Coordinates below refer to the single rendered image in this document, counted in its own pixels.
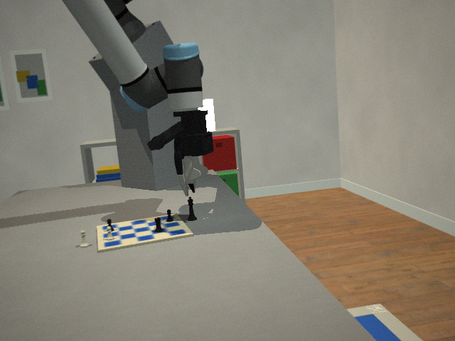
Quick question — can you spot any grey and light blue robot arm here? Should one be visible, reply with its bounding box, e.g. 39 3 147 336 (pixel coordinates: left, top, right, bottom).
62 0 204 151

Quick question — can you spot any blue and cream chessboard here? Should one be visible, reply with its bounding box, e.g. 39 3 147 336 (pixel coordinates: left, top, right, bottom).
97 214 193 253

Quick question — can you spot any white bishop chess piece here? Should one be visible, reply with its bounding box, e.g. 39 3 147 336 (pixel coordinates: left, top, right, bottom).
80 228 90 247

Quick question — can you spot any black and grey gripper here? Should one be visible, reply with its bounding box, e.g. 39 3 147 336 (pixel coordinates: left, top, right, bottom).
173 109 214 196

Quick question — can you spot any white pawn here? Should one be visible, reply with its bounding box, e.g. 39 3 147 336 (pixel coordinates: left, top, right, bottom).
106 227 114 241

